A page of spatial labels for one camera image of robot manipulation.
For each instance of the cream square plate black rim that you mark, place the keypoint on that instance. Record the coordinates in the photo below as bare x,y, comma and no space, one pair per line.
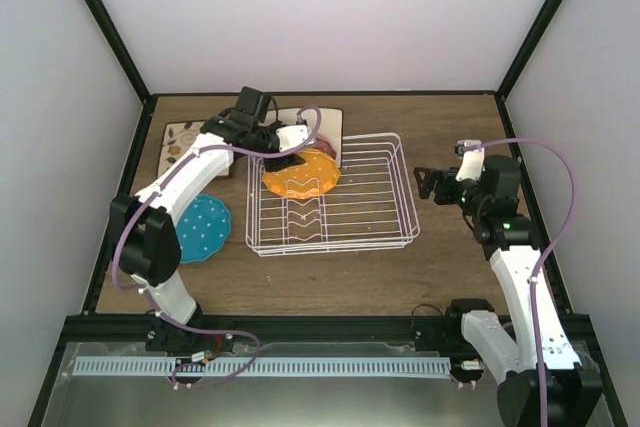
331,126

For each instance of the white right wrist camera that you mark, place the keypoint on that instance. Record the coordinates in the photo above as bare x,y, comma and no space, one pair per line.
471,153

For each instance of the blue polka dot plate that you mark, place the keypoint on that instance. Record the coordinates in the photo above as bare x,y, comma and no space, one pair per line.
203,228

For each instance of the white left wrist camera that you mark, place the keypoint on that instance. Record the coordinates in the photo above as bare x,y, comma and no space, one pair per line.
294,137

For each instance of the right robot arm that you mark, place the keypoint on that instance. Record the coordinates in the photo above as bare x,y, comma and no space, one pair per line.
540,378

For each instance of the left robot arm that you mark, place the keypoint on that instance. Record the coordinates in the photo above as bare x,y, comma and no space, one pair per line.
142,226

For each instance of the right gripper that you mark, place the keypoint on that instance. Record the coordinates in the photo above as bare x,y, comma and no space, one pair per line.
433,175

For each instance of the white wire dish rack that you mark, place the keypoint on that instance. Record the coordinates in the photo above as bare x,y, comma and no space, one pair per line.
366,204

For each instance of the yellow polka dot plate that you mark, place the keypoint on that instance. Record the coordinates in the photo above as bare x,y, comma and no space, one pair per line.
317,175

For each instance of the black front mounting rail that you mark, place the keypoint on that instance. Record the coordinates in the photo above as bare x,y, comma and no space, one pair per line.
426,333

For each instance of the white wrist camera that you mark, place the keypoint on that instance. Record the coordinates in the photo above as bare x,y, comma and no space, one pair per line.
294,137
471,153

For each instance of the light blue slotted cable duct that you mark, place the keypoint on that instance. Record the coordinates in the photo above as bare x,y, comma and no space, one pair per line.
402,367

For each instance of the pink polka dot plate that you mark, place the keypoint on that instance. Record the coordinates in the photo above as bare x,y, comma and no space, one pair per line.
324,146

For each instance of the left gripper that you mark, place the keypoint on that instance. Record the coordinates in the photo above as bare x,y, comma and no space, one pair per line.
290,159

